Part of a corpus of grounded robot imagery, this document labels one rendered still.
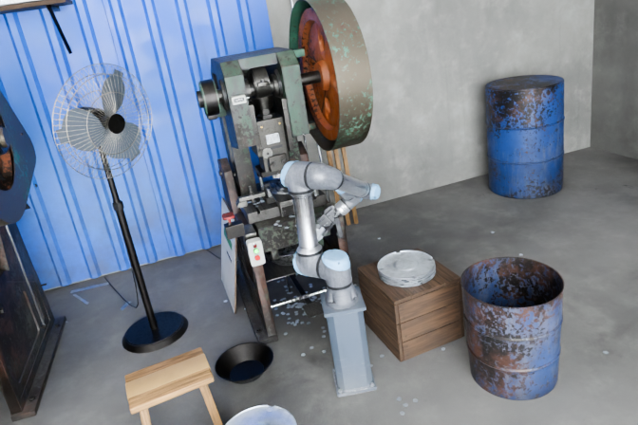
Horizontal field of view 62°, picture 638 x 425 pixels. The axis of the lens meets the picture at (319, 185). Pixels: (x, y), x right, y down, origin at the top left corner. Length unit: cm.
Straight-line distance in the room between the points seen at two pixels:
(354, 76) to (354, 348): 127
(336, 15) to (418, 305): 146
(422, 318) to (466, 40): 269
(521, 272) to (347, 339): 87
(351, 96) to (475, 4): 234
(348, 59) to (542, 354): 155
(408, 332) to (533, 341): 61
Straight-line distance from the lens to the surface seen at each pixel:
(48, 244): 424
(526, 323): 233
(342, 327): 241
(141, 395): 242
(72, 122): 280
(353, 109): 263
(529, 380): 253
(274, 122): 283
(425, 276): 269
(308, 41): 316
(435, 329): 279
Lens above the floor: 174
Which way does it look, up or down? 20 degrees down
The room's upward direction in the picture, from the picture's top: 9 degrees counter-clockwise
